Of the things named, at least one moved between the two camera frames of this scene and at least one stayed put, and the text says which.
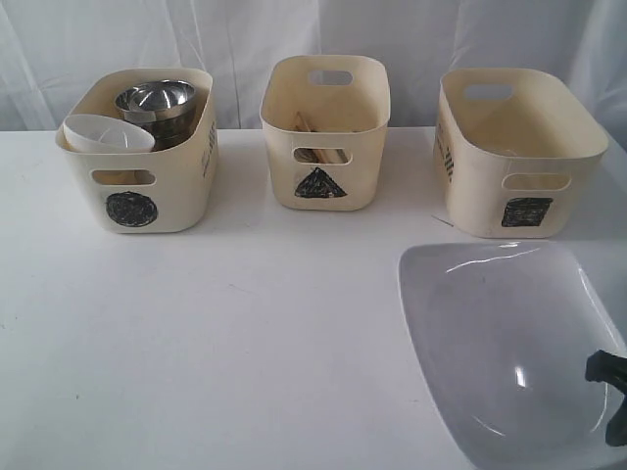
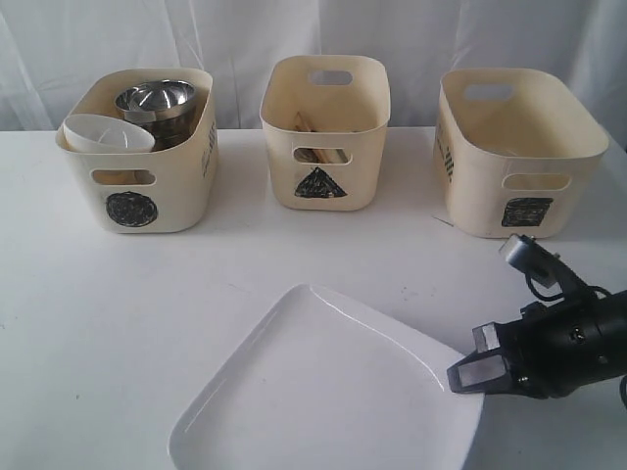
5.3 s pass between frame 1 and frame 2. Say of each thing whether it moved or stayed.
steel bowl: stayed
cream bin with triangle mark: stayed
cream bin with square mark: stayed
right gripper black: moved
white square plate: moved
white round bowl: stayed
